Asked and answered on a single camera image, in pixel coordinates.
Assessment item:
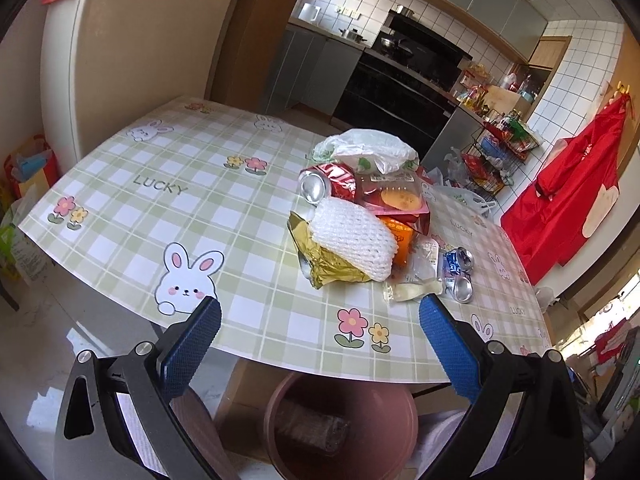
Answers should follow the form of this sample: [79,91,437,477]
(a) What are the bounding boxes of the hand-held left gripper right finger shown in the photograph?
[419,294,586,480]

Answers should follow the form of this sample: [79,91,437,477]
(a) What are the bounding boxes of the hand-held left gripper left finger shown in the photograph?
[52,296,223,480]

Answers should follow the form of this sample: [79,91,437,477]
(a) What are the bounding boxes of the crushed silver can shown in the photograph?
[442,275,473,304]

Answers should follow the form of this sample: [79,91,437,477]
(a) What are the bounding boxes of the crushed blue can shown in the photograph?
[442,247,475,281]

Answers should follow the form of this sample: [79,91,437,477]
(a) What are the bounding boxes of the clear plastic wrapper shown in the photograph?
[382,237,446,303]

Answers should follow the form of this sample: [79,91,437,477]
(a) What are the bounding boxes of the pink plastic bin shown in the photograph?
[263,371,420,480]

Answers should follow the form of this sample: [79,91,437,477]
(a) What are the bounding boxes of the orange snack packet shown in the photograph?
[380,215,416,266]

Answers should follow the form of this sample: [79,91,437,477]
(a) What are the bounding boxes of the white foam fruit net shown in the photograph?
[309,197,401,281]

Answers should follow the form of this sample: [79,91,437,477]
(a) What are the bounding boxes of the gold foil wrapper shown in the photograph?
[287,211,373,289]

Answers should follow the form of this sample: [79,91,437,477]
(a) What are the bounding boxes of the red snack packet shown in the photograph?
[355,170,436,233]

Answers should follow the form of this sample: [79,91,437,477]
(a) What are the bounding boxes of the red soda can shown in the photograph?
[299,162,358,205]

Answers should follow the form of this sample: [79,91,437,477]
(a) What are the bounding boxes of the white plastic bag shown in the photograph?
[312,129,421,175]

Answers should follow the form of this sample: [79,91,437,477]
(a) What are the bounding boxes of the brown round stool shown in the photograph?
[172,390,227,480]

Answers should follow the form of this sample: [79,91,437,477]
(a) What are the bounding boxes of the person's right leg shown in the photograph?
[417,410,471,461]

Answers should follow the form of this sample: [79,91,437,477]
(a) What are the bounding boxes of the person's leg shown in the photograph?
[417,410,471,461]
[115,392,171,478]

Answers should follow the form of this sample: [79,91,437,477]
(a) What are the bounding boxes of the person's left leg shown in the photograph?
[115,392,171,478]

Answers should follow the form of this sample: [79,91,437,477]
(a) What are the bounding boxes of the green checked rabbit tablecloth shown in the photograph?
[17,96,551,383]

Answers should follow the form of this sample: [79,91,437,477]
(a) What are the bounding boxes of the crumpled white bag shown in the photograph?
[442,147,468,181]

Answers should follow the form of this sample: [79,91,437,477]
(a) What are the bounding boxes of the red apron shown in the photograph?
[500,95,631,286]

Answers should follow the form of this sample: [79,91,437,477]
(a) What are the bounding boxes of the green and white bag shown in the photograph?
[0,200,46,281]

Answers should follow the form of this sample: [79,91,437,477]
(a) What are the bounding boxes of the stainless steel cabinet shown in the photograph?
[420,105,486,176]

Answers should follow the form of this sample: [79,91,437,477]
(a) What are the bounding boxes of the red gift bag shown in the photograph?
[4,135,61,201]

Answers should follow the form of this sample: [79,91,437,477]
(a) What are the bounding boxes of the wooden cutting board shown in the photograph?
[482,85,523,116]

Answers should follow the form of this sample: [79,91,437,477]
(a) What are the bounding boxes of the black stove oven unit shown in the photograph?
[332,47,458,161]

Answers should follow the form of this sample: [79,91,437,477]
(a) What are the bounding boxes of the cluster of bottles and packets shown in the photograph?
[452,60,536,116]

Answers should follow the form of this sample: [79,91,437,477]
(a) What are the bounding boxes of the grey kitchen base cabinets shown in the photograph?
[260,20,368,118]

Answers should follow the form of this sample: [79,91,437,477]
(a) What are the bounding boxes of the black range hood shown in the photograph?
[382,12,473,68]

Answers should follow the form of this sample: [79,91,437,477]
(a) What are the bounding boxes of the beige refrigerator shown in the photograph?
[40,0,241,161]

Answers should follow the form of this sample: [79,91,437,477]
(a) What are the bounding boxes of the white bag with handles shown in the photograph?
[430,182,496,216]

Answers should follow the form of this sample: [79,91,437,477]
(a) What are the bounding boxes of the black wire storage rack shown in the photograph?
[460,115,541,196]

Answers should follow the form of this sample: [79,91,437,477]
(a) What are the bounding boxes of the wooden wall cabinet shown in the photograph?
[527,35,573,68]

